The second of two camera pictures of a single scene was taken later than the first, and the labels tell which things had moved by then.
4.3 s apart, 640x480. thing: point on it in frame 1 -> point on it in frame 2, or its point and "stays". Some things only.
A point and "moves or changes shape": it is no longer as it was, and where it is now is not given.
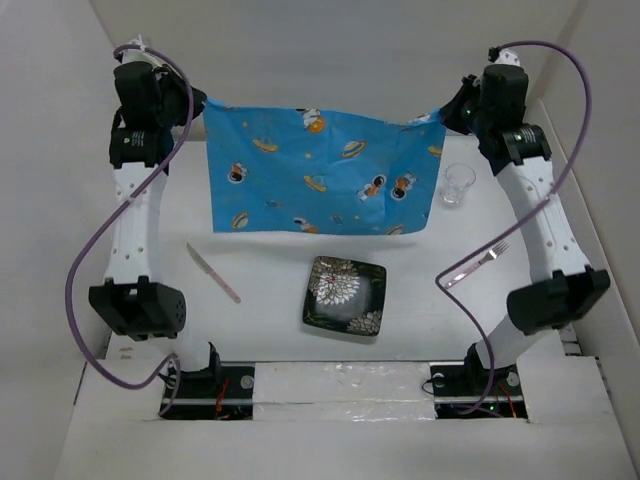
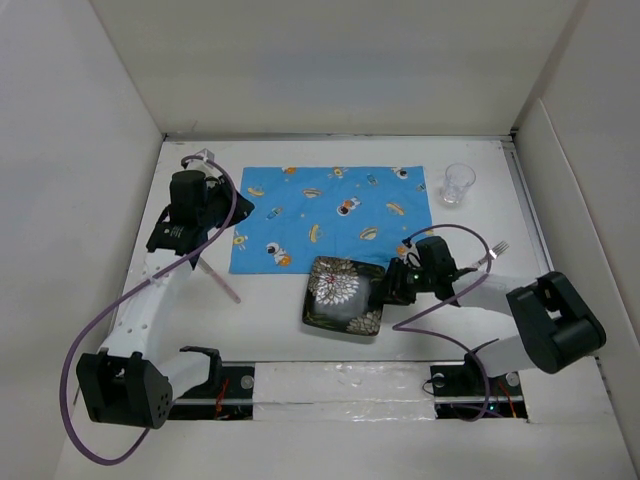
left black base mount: x=219 y=393 stays
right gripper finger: x=459 y=113 -> x=395 y=287
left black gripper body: x=158 y=110 -> x=219 y=199
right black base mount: x=474 y=389 stays
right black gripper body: x=483 y=118 -> x=422 y=279
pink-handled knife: x=208 y=271 stays
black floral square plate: x=345 y=295 stays
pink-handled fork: x=492 y=254 stays
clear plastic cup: x=458 y=178 stays
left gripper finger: x=198 y=99 -> x=242 y=210
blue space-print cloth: x=281 y=169 moves or changes shape
